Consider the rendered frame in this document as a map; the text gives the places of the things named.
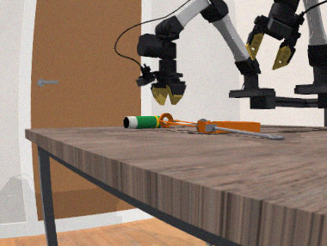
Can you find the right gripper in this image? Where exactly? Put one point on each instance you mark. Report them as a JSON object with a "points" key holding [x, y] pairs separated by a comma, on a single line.
{"points": [[170, 84]]}

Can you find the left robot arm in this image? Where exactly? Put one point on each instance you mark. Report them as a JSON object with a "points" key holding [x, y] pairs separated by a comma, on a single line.
{"points": [[317, 48]]}

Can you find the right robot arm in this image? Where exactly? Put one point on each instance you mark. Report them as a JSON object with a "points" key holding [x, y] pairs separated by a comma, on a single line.
{"points": [[159, 45]]}

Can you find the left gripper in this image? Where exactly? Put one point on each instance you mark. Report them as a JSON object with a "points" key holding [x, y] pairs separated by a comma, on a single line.
{"points": [[286, 49]]}

